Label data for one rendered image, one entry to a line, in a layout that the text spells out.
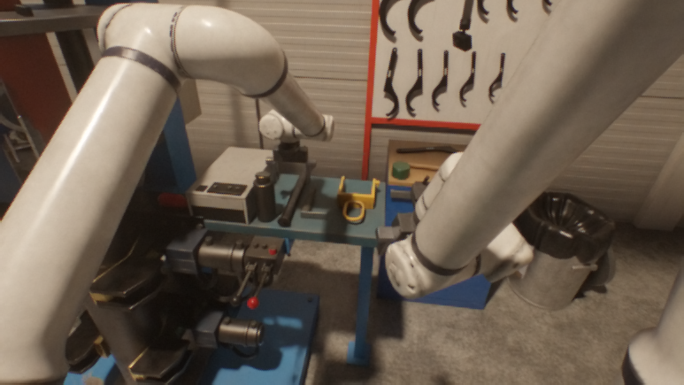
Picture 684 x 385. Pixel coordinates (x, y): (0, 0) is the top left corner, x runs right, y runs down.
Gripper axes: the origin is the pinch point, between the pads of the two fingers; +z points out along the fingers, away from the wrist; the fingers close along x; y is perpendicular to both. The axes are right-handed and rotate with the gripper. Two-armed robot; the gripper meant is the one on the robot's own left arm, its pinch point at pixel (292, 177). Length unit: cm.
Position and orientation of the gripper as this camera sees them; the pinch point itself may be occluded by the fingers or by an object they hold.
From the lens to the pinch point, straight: 139.1
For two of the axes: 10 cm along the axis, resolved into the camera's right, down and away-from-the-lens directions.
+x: -9.9, -0.7, 0.8
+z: -0.2, 8.8, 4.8
